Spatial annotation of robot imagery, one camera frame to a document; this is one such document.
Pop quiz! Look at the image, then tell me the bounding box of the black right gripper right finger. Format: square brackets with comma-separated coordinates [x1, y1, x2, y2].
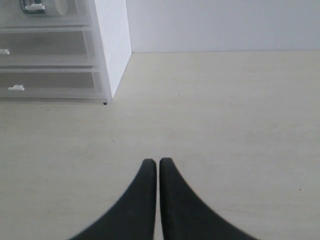
[159, 158, 255, 240]

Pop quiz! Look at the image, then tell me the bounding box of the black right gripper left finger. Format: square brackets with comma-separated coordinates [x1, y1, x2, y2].
[72, 159, 157, 240]

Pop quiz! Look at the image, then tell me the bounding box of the white teal labelled bottle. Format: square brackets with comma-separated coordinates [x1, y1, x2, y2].
[19, 0, 70, 16]

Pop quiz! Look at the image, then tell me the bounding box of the clear bottom wide drawer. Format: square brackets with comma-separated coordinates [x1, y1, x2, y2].
[0, 71, 103, 99]

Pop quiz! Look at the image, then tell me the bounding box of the clear wide drawer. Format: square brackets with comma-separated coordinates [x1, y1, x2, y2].
[0, 30, 96, 66]
[0, 71, 103, 99]

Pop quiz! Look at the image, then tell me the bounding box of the white plastic drawer cabinet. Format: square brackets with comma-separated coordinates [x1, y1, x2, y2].
[0, 0, 132, 103]

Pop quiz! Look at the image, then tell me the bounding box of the clear middle wide drawer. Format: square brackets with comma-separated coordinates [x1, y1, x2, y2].
[0, 30, 96, 66]

